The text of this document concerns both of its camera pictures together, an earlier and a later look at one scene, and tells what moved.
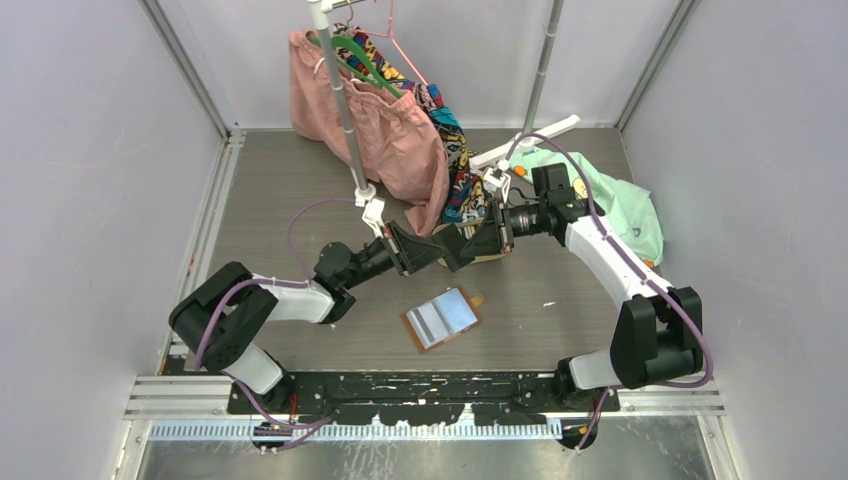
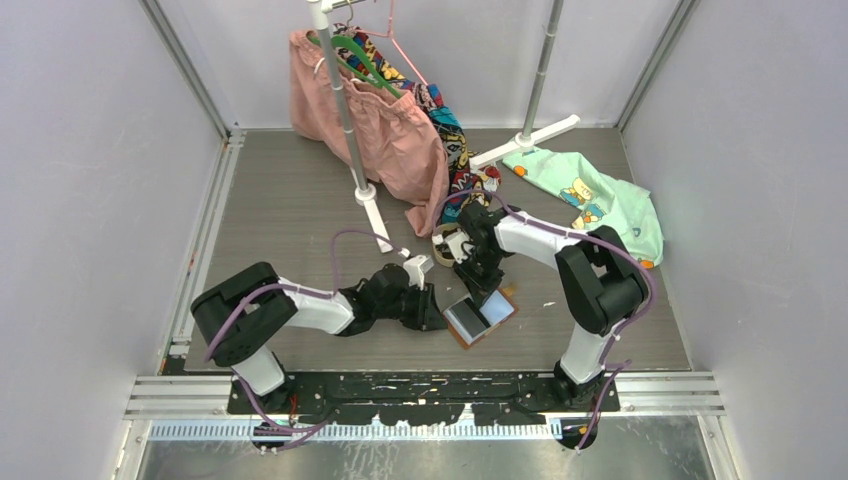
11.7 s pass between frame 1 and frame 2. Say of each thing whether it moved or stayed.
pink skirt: stayed
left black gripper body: moved
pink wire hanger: stayed
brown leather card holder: moved
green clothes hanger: stayed
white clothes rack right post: stayed
